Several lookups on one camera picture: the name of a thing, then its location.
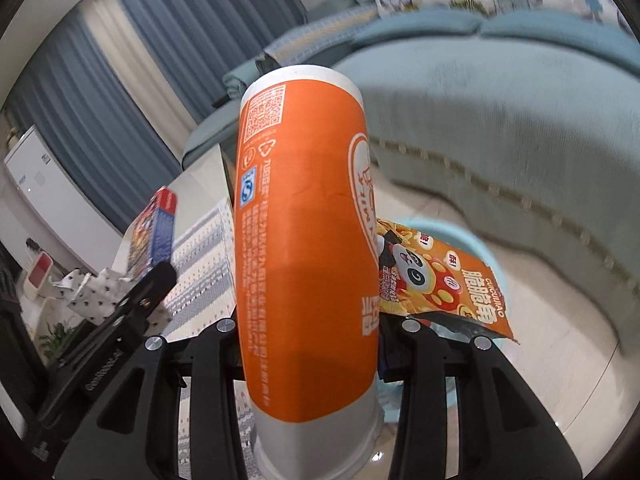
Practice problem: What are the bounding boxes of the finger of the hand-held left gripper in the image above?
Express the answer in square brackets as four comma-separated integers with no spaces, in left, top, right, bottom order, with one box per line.
[99,261,179,332]

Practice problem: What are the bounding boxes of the light blue plastic bin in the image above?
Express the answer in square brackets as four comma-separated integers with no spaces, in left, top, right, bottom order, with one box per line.
[377,216,507,461]

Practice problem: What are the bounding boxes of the orange panda snack bag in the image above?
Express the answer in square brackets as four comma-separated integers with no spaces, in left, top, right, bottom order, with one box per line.
[375,217,521,346]

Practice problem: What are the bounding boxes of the teal sofa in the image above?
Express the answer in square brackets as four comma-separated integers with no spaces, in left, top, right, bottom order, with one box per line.
[182,0,640,356]

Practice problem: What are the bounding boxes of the blue curtain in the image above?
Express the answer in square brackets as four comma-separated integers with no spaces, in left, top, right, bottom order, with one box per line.
[2,10,181,236]
[107,0,308,121]

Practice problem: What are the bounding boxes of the green potted plant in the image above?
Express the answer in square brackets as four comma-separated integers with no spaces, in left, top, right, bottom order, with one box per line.
[37,320,78,361]

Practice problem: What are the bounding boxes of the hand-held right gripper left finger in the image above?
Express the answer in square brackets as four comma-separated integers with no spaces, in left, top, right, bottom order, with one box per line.
[54,317,261,480]

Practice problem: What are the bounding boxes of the red and white wall shelf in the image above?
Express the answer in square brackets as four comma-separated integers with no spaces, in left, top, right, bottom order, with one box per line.
[25,254,55,301]

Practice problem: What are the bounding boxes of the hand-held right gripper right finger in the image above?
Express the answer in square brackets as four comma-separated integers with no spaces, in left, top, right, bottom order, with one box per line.
[377,317,583,480]

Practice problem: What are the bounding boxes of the orange paper cup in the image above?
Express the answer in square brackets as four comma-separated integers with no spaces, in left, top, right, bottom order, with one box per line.
[234,64,385,480]

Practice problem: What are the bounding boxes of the white refrigerator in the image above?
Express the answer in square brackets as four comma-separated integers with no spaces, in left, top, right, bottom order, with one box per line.
[4,125,126,273]

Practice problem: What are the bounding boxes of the beige curtain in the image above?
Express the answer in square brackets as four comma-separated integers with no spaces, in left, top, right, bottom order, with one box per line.
[80,0,198,136]

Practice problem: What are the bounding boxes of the striped grey table mat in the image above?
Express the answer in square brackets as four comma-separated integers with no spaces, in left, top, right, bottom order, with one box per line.
[150,199,261,480]

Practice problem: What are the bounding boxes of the blue printed cardboard box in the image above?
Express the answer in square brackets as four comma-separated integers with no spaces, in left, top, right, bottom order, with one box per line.
[127,186,179,281]

